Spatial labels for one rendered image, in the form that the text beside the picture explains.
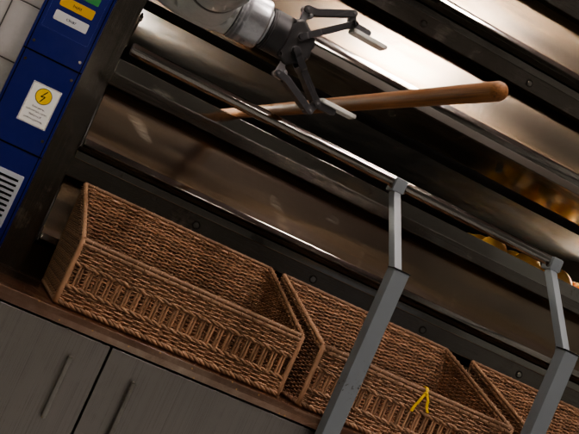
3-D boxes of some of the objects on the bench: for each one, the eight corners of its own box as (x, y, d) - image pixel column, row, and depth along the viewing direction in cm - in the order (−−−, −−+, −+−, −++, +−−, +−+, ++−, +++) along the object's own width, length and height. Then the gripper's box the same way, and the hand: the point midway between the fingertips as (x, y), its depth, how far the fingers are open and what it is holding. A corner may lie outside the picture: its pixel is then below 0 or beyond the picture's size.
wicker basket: (35, 278, 274) (82, 179, 276) (232, 362, 289) (275, 268, 291) (48, 301, 227) (104, 182, 229) (282, 400, 242) (332, 288, 244)
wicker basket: (237, 364, 290) (279, 269, 292) (410, 437, 307) (449, 348, 309) (294, 405, 244) (344, 293, 246) (494, 488, 261) (538, 383, 263)
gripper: (287, -35, 190) (389, 22, 197) (228, 93, 188) (333, 146, 195) (301, -42, 183) (405, 18, 190) (239, 90, 181) (347, 146, 188)
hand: (363, 80), depth 192 cm, fingers open, 13 cm apart
